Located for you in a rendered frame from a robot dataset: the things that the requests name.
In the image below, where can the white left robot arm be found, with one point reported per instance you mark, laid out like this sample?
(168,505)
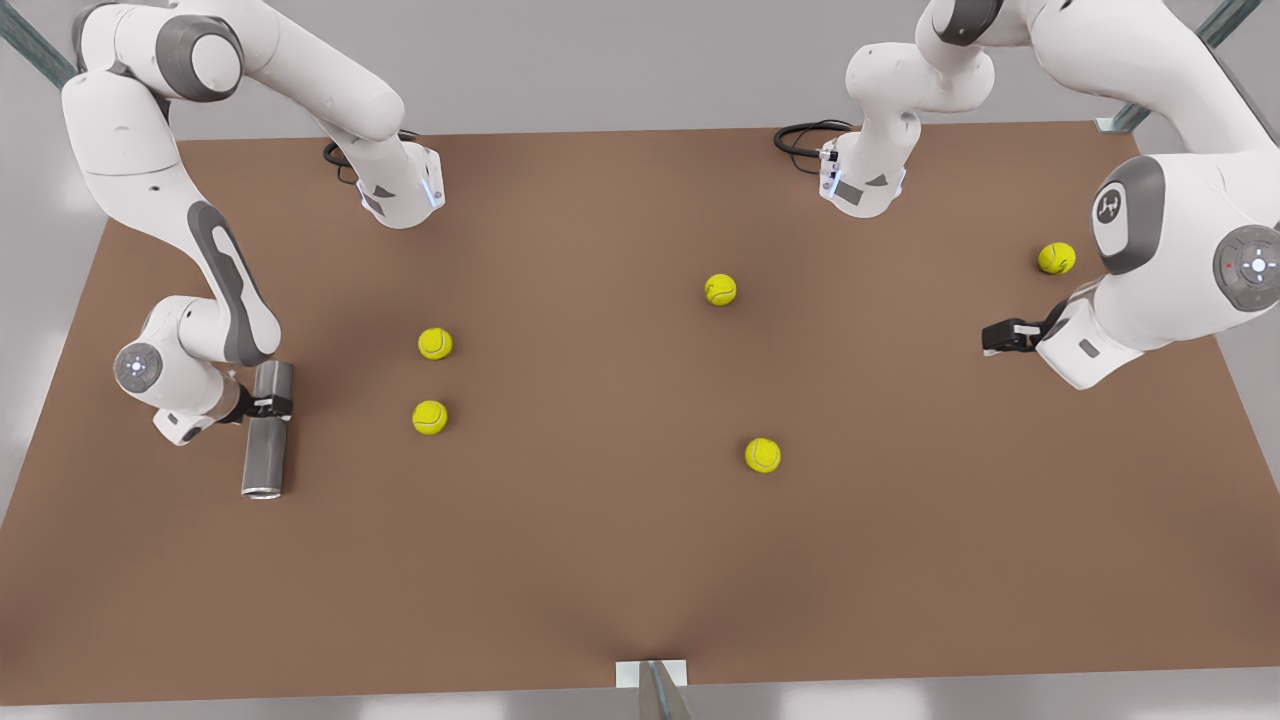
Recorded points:
(1180,220)

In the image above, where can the yellow tennis ball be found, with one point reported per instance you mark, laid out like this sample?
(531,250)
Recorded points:
(430,417)
(720,290)
(1057,258)
(435,343)
(762,455)

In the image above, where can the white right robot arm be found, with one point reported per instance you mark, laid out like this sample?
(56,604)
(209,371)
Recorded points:
(130,160)

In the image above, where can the grey tennis ball tube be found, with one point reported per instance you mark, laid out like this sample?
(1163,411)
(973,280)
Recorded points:
(266,450)

